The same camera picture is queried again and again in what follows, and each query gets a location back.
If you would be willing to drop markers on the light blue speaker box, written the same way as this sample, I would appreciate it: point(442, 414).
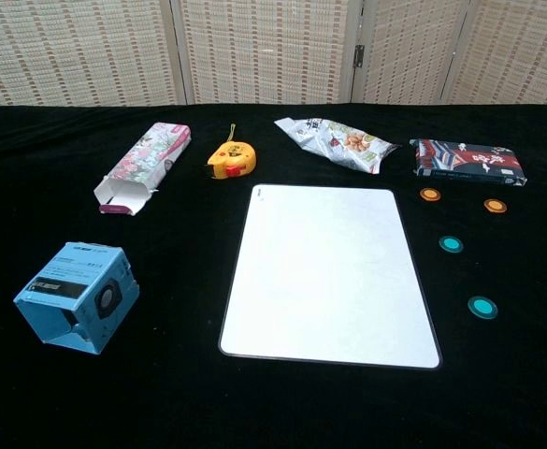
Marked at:
point(67, 290)

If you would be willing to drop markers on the black velvet tablecloth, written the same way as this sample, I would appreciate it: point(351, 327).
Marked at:
point(161, 397)

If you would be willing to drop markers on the dark blue red packet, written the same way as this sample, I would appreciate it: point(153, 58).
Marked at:
point(464, 161)

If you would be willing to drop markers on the woven folding screen panel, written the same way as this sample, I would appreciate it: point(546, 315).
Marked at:
point(408, 47)
point(67, 47)
point(521, 47)
point(263, 47)

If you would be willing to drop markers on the orange round magnet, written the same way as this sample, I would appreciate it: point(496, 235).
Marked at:
point(495, 206)
point(429, 194)

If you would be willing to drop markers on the teal magnet disc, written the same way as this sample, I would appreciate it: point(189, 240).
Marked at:
point(450, 244)
point(482, 307)

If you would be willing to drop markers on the metal screen hinge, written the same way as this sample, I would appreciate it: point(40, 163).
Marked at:
point(358, 56)

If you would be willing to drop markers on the floral pink carton box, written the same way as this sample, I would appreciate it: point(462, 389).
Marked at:
point(147, 154)

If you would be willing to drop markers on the yellow tape measure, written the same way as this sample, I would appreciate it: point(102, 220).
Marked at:
point(233, 159)

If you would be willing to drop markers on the silver snack bag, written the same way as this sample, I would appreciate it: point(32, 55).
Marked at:
point(348, 145)

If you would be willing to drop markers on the white rectangular magnetic board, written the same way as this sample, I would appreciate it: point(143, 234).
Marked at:
point(329, 280)

